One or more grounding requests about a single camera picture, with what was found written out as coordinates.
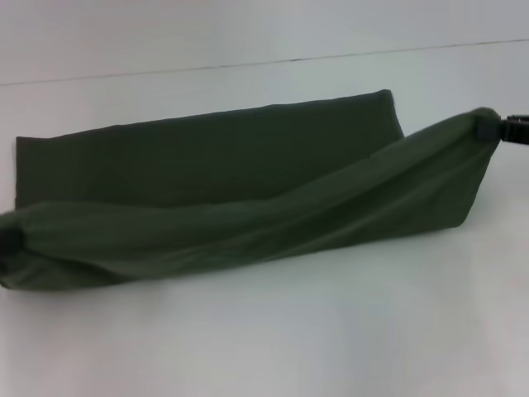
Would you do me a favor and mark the dark green FREE! t-shirt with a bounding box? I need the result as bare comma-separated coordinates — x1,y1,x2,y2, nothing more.
0,88,502,293

